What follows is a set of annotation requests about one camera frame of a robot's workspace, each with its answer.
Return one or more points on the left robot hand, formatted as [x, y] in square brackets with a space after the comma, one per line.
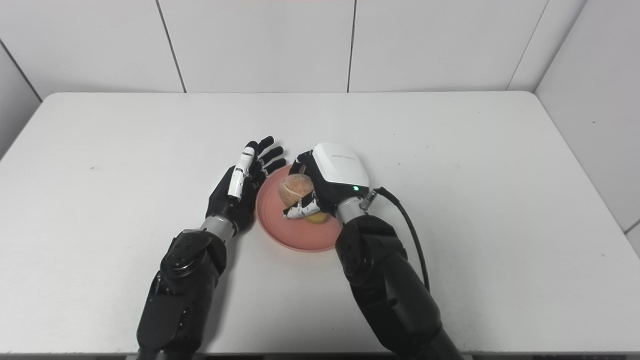
[240, 190]

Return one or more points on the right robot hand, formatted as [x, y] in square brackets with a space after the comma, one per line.
[335, 175]

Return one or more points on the bread roll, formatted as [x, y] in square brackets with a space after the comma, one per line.
[296, 192]

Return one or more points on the pink plate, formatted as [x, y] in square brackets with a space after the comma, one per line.
[300, 230]

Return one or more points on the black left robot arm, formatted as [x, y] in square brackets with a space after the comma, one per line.
[185, 290]

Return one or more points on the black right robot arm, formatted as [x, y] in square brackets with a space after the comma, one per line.
[385, 285]

